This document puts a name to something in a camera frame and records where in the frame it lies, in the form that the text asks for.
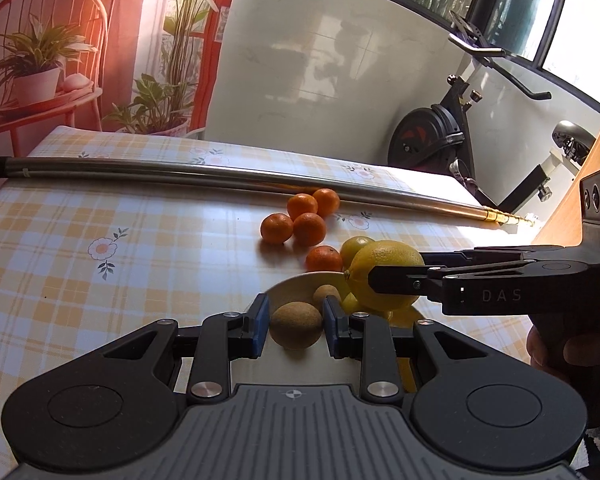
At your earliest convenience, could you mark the printed room backdrop cloth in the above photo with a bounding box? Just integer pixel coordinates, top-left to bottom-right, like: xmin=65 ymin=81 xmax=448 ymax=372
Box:
xmin=0 ymin=0 xmax=232 ymax=156

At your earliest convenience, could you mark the large yellow grapefruit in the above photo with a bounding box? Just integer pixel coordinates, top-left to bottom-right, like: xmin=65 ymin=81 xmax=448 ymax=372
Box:
xmin=389 ymin=306 xmax=422 ymax=393

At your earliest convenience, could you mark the beige round plate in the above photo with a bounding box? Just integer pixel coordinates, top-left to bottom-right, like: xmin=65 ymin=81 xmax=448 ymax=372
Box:
xmin=232 ymin=272 xmax=360 ymax=391

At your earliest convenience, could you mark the steel telescopic pole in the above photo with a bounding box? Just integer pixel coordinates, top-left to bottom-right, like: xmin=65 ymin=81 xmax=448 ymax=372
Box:
xmin=0 ymin=156 xmax=530 ymax=226

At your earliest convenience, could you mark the person right hand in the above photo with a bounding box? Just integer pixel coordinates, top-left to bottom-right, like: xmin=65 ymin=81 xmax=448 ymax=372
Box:
xmin=527 ymin=313 xmax=600 ymax=429

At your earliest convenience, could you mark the small orange mandarin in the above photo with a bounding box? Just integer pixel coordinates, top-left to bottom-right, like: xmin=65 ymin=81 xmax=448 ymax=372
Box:
xmin=260 ymin=214 xmax=294 ymax=245

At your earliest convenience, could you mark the large yellow orange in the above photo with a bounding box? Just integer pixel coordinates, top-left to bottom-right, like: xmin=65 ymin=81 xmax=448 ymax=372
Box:
xmin=344 ymin=240 xmax=425 ymax=312

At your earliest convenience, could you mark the plaid floral tablecloth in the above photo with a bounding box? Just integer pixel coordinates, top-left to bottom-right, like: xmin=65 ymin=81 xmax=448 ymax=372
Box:
xmin=0 ymin=127 xmax=541 ymax=478

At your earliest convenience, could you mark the brown kiwi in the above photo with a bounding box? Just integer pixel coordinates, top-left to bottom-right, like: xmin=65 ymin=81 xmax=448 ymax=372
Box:
xmin=268 ymin=301 xmax=323 ymax=350
xmin=312 ymin=284 xmax=341 ymax=309

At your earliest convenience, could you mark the black exercise bike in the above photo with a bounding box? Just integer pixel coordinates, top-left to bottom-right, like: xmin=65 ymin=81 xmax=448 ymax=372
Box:
xmin=387 ymin=13 xmax=595 ymax=214

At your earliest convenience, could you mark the yellow-green orange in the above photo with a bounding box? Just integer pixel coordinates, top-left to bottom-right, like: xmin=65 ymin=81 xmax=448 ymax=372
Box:
xmin=340 ymin=292 xmax=364 ymax=315
xmin=340 ymin=235 xmax=374 ymax=270

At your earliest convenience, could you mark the wooden board edge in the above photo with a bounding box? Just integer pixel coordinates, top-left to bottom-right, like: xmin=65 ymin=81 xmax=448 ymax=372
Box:
xmin=532 ymin=94 xmax=600 ymax=319

